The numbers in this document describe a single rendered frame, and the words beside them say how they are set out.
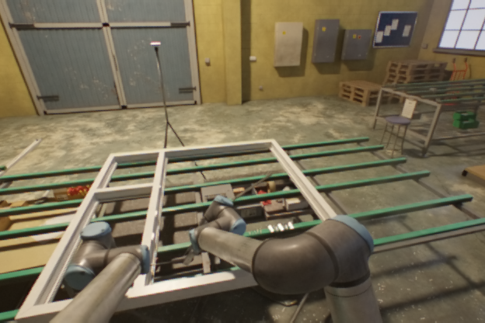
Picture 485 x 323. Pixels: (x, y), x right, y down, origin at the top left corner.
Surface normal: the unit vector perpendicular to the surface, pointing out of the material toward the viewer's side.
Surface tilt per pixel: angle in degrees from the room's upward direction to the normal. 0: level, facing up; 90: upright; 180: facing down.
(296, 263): 45
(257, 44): 90
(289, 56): 90
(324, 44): 90
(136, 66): 90
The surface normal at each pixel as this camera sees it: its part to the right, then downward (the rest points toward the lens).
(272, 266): -0.55, -0.26
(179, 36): 0.22, 0.45
